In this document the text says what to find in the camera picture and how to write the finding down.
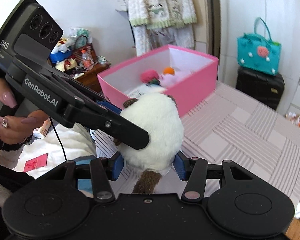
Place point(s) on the black suitcase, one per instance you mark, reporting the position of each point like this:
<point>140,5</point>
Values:
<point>265,88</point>

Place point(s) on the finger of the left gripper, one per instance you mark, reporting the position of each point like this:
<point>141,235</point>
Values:
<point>110,106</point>
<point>111,123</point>

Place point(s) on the white brown plush cat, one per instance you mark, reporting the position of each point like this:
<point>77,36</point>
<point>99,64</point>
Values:
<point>156,113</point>

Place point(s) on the black clothes rack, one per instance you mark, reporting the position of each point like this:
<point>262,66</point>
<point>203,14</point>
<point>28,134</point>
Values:
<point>214,27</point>

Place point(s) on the grey three-door wardrobe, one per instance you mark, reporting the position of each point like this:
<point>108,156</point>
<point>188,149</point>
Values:
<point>283,21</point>

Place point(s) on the teal felt tote bag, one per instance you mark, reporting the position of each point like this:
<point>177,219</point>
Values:
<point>256,52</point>

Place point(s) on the orange egg sponge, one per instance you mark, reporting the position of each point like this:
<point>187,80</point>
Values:
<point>168,71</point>

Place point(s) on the soft cotton tissue pack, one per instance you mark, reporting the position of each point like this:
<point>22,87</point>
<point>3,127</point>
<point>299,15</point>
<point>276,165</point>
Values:
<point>144,89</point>

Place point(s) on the pink cardboard box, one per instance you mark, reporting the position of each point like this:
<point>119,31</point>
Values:
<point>187,75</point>

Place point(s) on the white knitted cardigan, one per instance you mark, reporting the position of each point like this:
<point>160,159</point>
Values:
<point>155,14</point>

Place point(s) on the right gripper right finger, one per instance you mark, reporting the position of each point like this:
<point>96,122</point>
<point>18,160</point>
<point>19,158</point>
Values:
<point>194,172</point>

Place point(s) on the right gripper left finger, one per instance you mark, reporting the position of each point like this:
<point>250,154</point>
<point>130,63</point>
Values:
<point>102,171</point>

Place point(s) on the colourful snack package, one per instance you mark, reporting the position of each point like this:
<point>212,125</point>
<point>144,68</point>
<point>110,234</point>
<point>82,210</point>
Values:
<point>293,118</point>

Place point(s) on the purple plush toy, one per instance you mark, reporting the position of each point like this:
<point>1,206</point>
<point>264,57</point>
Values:
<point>167,81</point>

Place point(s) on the cluttered toys on cabinet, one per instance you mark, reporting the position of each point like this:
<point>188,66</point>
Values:
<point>76,52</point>

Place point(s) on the person left hand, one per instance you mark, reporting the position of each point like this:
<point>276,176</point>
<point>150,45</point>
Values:
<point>15,130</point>

